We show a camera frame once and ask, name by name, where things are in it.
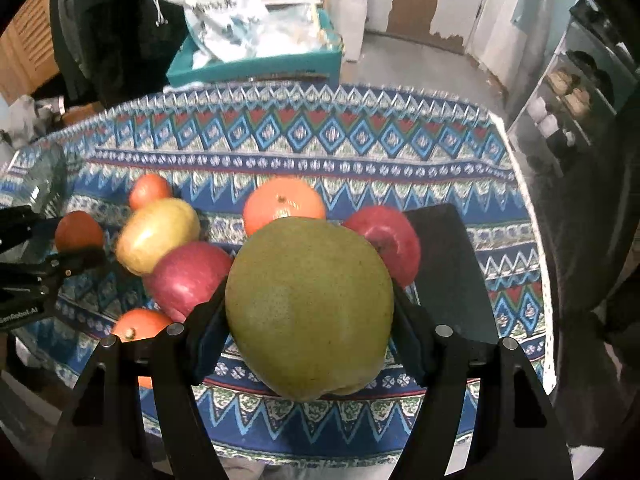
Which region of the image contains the small orange far left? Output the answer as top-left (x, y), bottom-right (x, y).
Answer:
top-left (54, 210), bottom-right (104, 252)

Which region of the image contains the wooden louvered door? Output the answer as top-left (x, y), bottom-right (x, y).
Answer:
top-left (0, 0), bottom-right (60, 105)

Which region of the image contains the small orange top left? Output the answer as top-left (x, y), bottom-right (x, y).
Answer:
top-left (129, 174), bottom-right (172, 210)

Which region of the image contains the teal plastic crate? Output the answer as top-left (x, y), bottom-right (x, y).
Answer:
top-left (166, 9), bottom-right (343, 87)

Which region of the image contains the large orange centre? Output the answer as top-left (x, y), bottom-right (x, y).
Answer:
top-left (242, 177), bottom-right (326, 236)

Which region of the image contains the large green mango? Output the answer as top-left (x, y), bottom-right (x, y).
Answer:
top-left (224, 217), bottom-right (394, 402)

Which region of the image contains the white printed plastic bag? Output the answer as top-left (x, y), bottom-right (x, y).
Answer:
top-left (164, 0), bottom-right (329, 63)

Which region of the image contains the red apple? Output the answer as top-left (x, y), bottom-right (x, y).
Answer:
top-left (143, 242), bottom-right (232, 322)
top-left (342, 206), bottom-right (421, 287)

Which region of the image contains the white shoe rack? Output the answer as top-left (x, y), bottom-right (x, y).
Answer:
top-left (508, 0), bottom-right (639, 177)

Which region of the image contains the patterned blue tablecloth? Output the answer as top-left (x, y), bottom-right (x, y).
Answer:
top-left (1, 84), bottom-right (556, 467)

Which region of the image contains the small orange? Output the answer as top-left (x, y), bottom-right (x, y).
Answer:
top-left (54, 210), bottom-right (104, 252)
top-left (129, 174), bottom-right (172, 210)

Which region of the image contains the person in black clothes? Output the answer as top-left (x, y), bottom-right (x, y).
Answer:
top-left (50, 0), bottom-right (186, 108)

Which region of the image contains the yellow pear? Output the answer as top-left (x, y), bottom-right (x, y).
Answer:
top-left (115, 198), bottom-right (201, 276)

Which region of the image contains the orange near left finger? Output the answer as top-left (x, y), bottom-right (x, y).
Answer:
top-left (112, 308), bottom-right (172, 389)

